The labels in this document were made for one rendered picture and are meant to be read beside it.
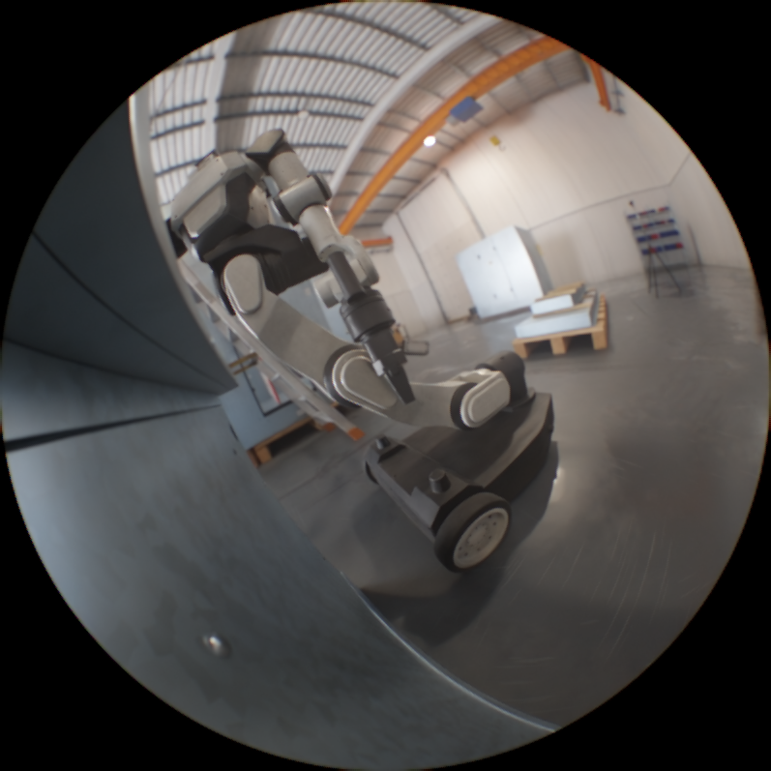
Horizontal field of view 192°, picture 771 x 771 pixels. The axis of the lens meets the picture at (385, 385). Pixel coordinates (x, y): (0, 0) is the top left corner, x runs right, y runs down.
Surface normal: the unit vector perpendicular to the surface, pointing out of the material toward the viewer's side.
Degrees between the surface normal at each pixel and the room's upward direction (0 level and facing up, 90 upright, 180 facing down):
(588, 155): 90
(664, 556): 0
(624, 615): 0
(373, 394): 90
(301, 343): 90
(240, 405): 90
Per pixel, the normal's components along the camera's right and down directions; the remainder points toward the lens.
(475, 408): 0.37, 0.04
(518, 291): -0.77, 0.43
